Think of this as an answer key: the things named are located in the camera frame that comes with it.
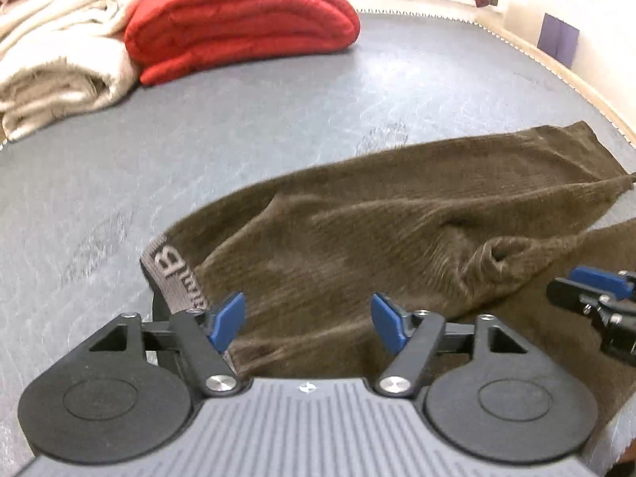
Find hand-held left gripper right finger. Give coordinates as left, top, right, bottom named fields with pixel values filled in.
left=372, top=293, right=528, bottom=399

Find wooden bed frame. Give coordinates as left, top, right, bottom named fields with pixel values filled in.
left=477, top=5, right=636, bottom=150

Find red folded quilt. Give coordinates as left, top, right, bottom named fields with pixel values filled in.
left=124, top=0, right=361, bottom=86

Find cream folded blanket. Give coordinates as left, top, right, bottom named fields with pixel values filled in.
left=0, top=0, right=145, bottom=142

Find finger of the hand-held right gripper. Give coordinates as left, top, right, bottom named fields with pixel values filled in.
left=568, top=265, right=636, bottom=302
left=547, top=277, right=605, bottom=312

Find grey quilted mattress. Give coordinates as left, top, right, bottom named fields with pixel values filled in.
left=0, top=7, right=636, bottom=477

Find purple paper sheet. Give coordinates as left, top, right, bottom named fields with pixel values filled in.
left=538, top=13, right=580, bottom=68

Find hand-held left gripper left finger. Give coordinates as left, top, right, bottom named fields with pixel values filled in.
left=89, top=292, right=246, bottom=398

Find brown corduroy pants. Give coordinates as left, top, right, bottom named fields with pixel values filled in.
left=140, top=120, right=636, bottom=440

